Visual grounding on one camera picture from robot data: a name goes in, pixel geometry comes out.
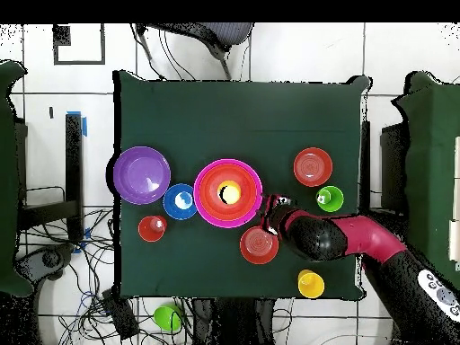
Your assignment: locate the purple plastic bowl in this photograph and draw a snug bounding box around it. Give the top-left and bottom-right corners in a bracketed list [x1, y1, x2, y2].
[112, 146, 173, 206]

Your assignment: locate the dark green side cloth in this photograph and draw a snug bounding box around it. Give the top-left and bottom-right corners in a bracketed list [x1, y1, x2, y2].
[391, 70, 460, 281]
[0, 59, 34, 298]

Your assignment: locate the orange plastic cup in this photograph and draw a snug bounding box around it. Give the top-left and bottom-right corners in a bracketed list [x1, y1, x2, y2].
[137, 214, 169, 243]

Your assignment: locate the blue plastic bowl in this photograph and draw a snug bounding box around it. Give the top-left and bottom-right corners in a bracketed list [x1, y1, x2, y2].
[162, 183, 199, 221]

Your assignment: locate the green plastic cup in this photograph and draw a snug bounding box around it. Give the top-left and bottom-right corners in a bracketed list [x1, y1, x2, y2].
[153, 304, 183, 332]
[315, 185, 345, 213]

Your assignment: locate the large pink plastic bowl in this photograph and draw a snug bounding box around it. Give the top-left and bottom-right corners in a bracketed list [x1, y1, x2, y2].
[192, 158, 264, 229]

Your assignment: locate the dark green table cloth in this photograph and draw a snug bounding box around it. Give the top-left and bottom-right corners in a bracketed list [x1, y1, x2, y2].
[111, 69, 372, 301]

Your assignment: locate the large orange plastic bowl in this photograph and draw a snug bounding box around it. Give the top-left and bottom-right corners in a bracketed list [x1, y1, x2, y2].
[198, 164, 259, 224]

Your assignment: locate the black metal post frame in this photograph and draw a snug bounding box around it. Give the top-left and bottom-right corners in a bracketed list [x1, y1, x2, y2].
[13, 113, 85, 243]

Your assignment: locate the small orange plastic bowl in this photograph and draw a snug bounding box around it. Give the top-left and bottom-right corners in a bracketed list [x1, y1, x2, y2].
[239, 225, 280, 266]
[293, 146, 334, 189]

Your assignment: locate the black floor box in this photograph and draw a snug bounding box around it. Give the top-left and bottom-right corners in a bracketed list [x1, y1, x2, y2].
[101, 288, 140, 341]

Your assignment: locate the yellow plastic cup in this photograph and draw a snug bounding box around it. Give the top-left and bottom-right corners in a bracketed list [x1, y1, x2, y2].
[296, 269, 326, 300]
[217, 180, 243, 206]

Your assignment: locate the grey office chair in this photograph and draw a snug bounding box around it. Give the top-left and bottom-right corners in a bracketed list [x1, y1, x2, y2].
[135, 22, 255, 81]

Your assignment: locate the black chair base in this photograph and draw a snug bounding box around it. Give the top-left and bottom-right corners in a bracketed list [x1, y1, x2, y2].
[15, 243, 75, 288]

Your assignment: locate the tangle of floor cables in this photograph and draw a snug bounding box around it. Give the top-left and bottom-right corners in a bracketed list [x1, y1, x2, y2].
[17, 208, 191, 345]

